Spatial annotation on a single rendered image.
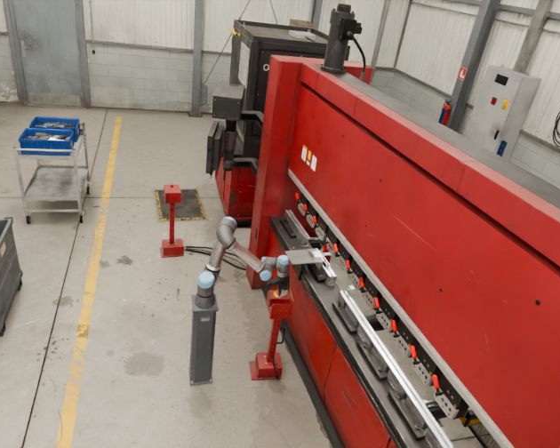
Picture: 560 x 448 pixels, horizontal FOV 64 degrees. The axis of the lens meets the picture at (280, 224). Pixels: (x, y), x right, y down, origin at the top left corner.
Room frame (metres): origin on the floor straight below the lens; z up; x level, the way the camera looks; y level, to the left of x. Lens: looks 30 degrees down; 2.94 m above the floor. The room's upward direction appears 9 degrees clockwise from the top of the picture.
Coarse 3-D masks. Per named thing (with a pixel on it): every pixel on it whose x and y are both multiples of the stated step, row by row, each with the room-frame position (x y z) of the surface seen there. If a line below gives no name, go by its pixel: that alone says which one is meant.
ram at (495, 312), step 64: (320, 128) 3.32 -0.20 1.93; (320, 192) 3.13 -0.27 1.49; (384, 192) 2.40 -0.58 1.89; (448, 192) 1.98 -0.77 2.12; (384, 256) 2.25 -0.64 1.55; (448, 256) 1.83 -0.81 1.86; (512, 256) 1.55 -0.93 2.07; (448, 320) 1.70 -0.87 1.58; (512, 320) 1.43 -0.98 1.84; (512, 384) 1.32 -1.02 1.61
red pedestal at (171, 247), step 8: (168, 192) 4.06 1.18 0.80; (176, 192) 4.09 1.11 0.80; (168, 200) 4.05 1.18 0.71; (176, 200) 4.08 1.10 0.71; (168, 240) 4.21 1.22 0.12; (176, 240) 4.23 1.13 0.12; (160, 248) 4.18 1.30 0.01; (168, 248) 4.06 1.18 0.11; (176, 248) 4.10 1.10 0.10; (168, 256) 4.05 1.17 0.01; (176, 256) 4.09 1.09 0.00
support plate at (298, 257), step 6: (288, 252) 2.97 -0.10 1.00; (294, 252) 2.98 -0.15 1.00; (300, 252) 3.00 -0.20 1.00; (306, 252) 3.01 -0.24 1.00; (294, 258) 2.91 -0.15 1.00; (300, 258) 2.92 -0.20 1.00; (306, 258) 2.93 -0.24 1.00; (312, 258) 2.94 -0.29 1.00; (318, 258) 2.96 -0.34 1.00; (294, 264) 2.83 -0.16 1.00
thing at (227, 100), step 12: (228, 84) 4.16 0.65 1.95; (240, 84) 4.23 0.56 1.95; (216, 96) 3.72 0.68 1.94; (228, 96) 3.76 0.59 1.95; (240, 96) 3.82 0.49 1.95; (216, 108) 3.72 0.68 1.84; (228, 108) 3.73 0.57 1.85; (240, 108) 3.74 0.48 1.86; (228, 120) 4.13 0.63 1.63; (228, 132) 4.12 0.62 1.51; (228, 144) 4.12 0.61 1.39; (228, 156) 4.13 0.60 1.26; (228, 168) 4.13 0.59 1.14
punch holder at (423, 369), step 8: (424, 352) 1.75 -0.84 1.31; (424, 360) 1.73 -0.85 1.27; (432, 360) 1.69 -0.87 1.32; (416, 368) 1.76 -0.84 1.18; (424, 368) 1.71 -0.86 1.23; (432, 368) 1.67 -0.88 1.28; (424, 376) 1.69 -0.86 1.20; (440, 376) 1.69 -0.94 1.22; (424, 384) 1.68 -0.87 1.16; (432, 384) 1.67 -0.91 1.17
